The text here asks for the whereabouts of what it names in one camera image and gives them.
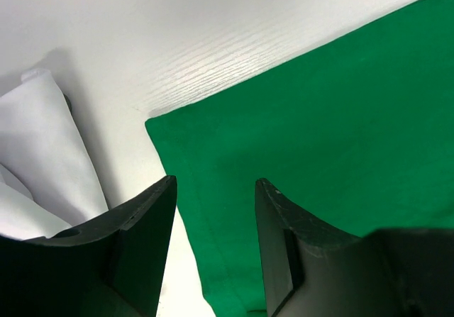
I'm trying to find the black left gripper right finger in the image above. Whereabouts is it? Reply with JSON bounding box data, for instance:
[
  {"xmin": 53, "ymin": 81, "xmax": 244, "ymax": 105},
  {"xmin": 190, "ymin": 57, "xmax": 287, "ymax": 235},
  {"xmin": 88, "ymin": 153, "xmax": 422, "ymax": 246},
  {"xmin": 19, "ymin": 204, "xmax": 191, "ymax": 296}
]
[{"xmin": 255, "ymin": 179, "xmax": 453, "ymax": 316}]

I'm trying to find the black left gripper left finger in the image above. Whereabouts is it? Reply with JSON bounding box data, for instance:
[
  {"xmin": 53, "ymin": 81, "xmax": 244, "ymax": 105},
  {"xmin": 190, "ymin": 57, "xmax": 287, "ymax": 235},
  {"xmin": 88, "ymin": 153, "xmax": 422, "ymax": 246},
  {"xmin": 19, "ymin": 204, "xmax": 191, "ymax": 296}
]
[{"xmin": 1, "ymin": 176, "xmax": 177, "ymax": 316}]

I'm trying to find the white t shirt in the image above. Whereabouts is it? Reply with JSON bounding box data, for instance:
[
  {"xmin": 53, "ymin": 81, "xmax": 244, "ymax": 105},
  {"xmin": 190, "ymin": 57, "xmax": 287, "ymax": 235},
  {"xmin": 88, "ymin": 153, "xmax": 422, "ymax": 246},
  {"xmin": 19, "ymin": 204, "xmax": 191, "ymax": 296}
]
[{"xmin": 1, "ymin": 69, "xmax": 108, "ymax": 240}]

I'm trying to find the green t shirt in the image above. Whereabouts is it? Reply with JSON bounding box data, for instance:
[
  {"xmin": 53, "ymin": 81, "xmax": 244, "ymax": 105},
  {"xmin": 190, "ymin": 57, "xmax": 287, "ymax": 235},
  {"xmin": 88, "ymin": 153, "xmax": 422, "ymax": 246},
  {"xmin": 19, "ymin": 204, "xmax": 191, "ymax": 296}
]
[{"xmin": 145, "ymin": 0, "xmax": 453, "ymax": 316}]

